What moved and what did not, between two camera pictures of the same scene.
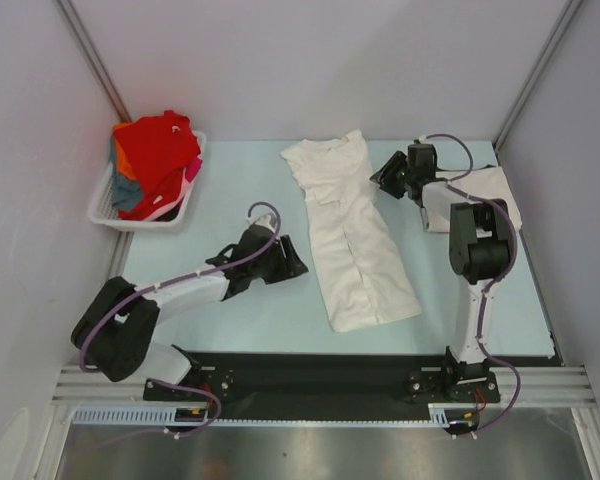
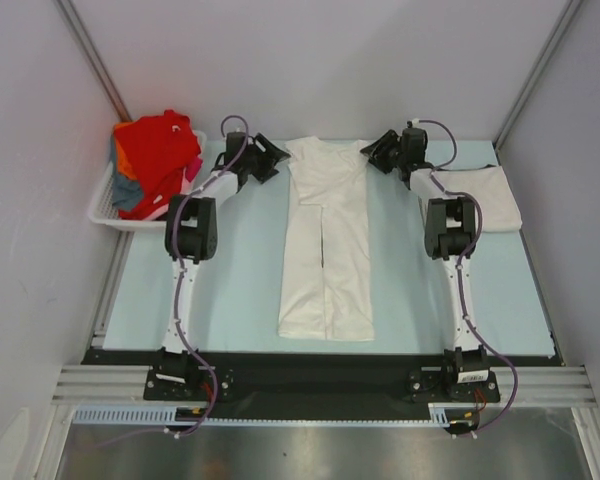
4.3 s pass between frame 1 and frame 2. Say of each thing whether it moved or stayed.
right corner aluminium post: stayed
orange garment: stayed
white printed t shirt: moved
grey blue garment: stayed
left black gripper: moved
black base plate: stayed
